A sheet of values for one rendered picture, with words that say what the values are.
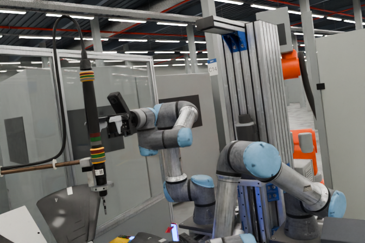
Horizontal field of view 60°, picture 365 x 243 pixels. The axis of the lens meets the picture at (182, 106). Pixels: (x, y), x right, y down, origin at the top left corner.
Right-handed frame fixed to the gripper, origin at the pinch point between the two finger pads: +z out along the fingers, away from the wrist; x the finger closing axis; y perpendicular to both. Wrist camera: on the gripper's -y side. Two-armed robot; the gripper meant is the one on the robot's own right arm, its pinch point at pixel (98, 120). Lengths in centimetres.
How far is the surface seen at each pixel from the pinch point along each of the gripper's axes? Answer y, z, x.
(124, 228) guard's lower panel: 74, -85, 56
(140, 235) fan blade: 47, -21, 4
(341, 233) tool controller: 42, -18, -67
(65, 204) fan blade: 27.4, 0.3, 17.9
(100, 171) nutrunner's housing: 15.7, 4.2, -1.2
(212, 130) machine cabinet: 60, -459, 107
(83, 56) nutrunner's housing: -20.2, 3.6, -0.6
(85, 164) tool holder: 12.9, 5.7, 2.7
